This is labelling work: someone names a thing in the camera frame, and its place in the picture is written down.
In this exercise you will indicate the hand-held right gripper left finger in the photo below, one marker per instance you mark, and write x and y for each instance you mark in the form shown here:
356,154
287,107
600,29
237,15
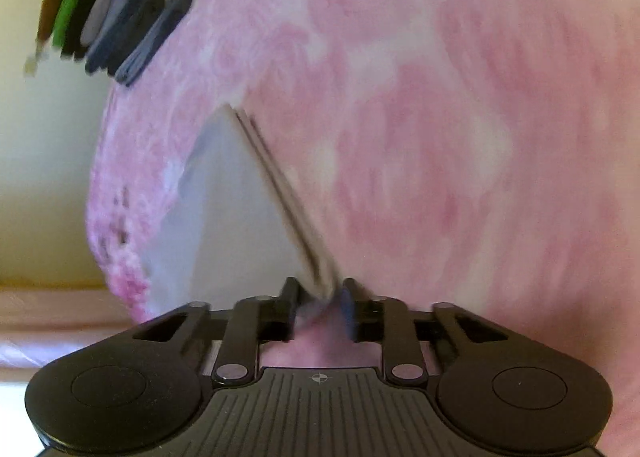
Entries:
289,309

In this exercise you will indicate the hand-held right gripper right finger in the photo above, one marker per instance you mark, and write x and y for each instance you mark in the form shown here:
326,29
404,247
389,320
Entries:
348,309

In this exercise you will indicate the white cloth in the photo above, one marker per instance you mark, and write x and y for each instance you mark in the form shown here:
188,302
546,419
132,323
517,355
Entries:
225,212

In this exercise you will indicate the pink patterned blanket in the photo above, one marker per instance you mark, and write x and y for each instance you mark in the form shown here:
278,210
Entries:
425,137

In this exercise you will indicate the pale pink bed edge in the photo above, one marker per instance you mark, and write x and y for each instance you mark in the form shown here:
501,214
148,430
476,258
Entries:
55,327

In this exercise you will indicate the row of hanging clothes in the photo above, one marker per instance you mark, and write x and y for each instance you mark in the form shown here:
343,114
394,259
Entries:
125,2

